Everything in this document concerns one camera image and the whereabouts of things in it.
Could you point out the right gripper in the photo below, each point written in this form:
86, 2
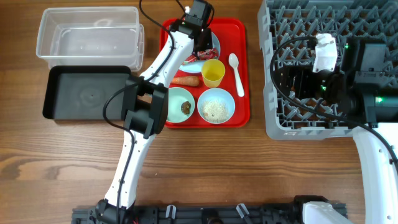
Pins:
303, 74

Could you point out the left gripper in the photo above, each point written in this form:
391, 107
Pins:
209, 42

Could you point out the red snack wrapper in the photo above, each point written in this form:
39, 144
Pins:
202, 56

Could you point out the yellow plastic cup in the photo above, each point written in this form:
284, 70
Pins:
213, 71

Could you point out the light blue bowl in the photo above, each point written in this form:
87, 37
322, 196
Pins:
217, 94

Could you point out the mint green bowl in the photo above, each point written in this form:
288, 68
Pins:
177, 96

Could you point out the brown food scrap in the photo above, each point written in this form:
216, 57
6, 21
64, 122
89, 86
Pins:
186, 107

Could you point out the rice grains pile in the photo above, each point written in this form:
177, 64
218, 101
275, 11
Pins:
215, 111

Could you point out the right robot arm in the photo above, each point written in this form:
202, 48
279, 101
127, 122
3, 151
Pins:
360, 94

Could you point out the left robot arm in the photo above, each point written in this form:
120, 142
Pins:
145, 108

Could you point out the grey dishwasher rack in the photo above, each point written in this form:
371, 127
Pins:
279, 21

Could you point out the light blue plate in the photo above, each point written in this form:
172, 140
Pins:
195, 67

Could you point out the white plastic spoon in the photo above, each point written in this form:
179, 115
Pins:
234, 63

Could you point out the orange carrot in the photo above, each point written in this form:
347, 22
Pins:
186, 81

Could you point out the red serving tray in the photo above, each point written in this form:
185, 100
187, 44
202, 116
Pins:
229, 37

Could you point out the clear plastic bin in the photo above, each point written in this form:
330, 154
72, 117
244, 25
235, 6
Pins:
91, 36

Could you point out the black plastic tray bin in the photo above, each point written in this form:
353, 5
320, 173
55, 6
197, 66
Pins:
80, 92

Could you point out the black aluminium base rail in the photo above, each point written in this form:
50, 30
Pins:
267, 213

